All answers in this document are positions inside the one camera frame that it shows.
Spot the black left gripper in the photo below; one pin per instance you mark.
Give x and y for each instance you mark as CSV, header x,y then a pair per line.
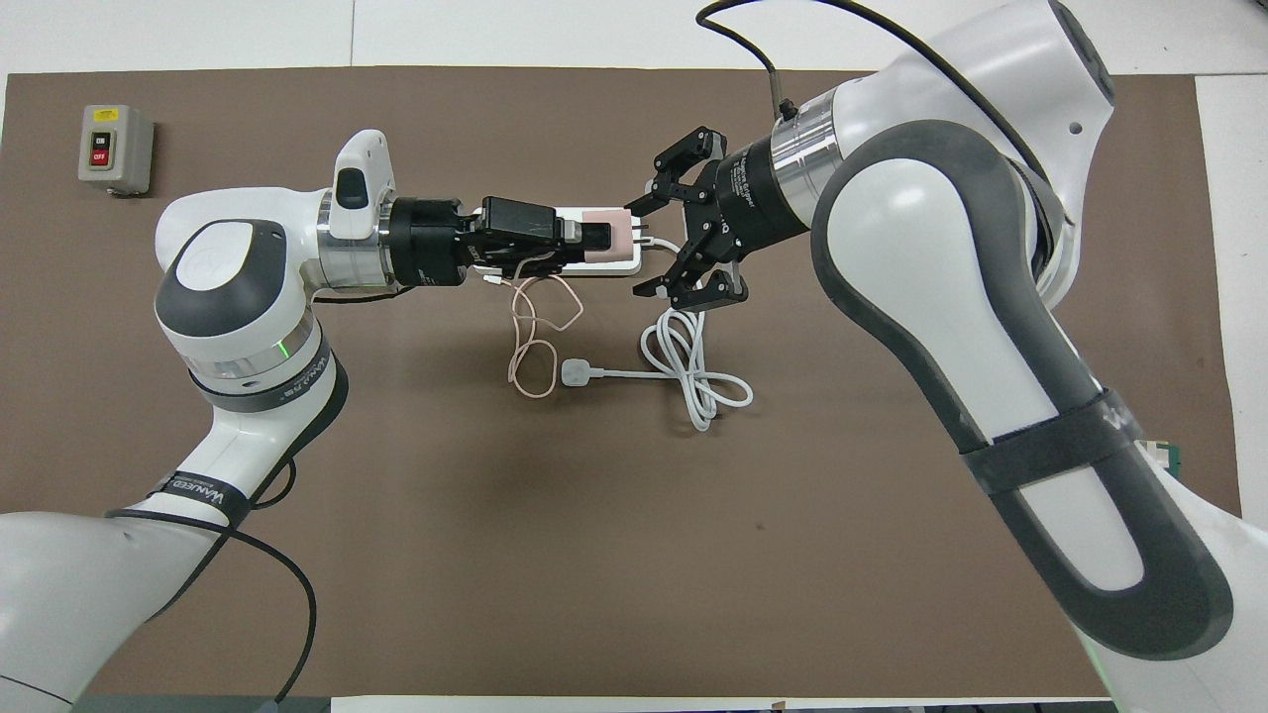
x,y
431,243

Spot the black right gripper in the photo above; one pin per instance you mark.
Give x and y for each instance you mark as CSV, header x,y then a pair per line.
x,y
753,203

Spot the pink charger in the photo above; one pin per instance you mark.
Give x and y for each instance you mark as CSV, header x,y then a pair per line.
x,y
619,238

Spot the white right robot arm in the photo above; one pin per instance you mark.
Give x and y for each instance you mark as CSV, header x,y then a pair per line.
x,y
941,248

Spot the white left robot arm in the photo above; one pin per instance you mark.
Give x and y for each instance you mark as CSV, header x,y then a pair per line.
x,y
228,287

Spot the white power strip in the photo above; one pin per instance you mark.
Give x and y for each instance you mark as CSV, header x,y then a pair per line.
x,y
604,267

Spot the white three-pin plug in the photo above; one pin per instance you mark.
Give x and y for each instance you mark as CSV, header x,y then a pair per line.
x,y
580,373

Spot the brown table mat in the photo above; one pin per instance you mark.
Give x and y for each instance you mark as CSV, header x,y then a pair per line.
x,y
594,555

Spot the grey on-off switch box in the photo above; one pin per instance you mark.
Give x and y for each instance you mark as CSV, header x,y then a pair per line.
x,y
114,149

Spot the green knife switch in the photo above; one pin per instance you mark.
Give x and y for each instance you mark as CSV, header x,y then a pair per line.
x,y
1167,458

